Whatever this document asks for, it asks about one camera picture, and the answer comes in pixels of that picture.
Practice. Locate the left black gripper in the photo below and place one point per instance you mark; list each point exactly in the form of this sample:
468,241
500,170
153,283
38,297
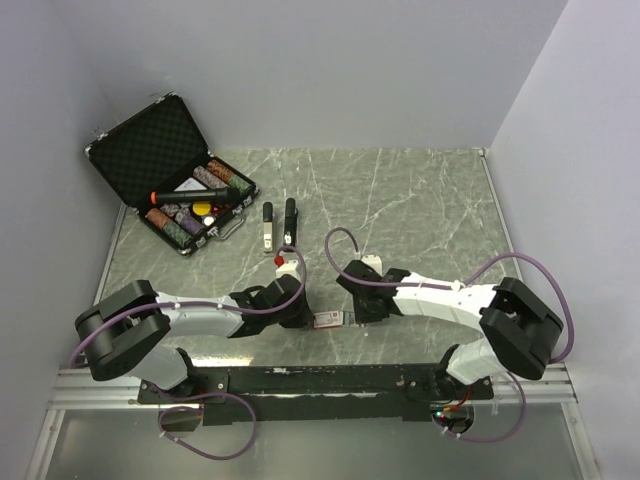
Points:
304,316

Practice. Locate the striped staple strip pack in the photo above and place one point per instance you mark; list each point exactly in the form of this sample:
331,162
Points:
349,319

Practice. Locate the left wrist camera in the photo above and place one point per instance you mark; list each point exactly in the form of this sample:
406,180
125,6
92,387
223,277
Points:
290,267

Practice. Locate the grey and black stapler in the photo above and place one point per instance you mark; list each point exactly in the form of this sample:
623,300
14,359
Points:
267,222

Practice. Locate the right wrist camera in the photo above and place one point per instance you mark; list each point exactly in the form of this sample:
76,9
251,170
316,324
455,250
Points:
374,262

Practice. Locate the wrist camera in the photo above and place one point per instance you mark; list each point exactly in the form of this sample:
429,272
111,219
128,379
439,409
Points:
290,267
374,262

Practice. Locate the red white staple box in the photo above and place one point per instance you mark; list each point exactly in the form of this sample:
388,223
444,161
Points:
328,319

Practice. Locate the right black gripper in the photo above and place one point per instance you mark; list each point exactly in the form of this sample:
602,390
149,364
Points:
363,317

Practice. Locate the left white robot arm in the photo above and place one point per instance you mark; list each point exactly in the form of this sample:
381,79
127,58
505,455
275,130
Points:
122,334

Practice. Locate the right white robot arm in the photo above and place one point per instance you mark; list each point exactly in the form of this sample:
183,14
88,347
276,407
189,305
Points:
518,330

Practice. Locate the black orange marker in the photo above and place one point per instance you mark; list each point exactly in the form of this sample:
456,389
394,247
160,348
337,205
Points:
217,196

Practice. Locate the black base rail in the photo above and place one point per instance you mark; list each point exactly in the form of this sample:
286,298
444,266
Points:
405,391

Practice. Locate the yellow poker chip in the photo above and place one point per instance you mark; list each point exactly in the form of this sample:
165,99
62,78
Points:
201,208

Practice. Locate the black poker chip case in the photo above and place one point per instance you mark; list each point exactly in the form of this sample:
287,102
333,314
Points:
161,149

